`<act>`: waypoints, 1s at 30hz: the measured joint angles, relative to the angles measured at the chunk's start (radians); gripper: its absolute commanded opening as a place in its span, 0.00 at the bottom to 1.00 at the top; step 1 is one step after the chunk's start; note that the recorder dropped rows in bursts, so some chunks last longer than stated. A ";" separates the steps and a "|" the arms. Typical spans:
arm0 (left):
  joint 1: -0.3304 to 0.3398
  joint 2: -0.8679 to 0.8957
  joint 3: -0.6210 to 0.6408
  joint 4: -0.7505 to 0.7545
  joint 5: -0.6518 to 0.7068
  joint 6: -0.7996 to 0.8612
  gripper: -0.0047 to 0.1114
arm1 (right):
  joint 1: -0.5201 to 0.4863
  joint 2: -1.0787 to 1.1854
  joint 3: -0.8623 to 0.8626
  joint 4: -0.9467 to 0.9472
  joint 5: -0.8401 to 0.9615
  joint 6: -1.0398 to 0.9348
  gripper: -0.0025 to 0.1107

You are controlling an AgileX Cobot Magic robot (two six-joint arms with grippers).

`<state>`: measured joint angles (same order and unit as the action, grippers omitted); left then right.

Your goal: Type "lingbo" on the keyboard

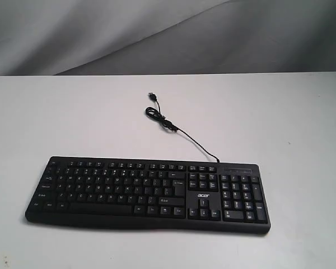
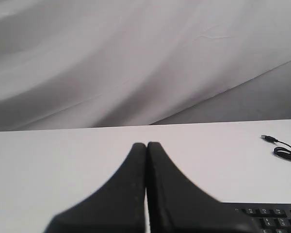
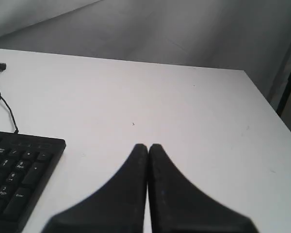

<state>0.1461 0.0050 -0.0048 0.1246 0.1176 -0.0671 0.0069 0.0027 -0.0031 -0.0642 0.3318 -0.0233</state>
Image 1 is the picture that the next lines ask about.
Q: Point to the black acer keyboard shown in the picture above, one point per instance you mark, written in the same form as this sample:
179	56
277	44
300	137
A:
150	194

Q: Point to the grey backdrop cloth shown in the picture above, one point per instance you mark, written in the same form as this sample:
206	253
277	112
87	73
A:
39	38

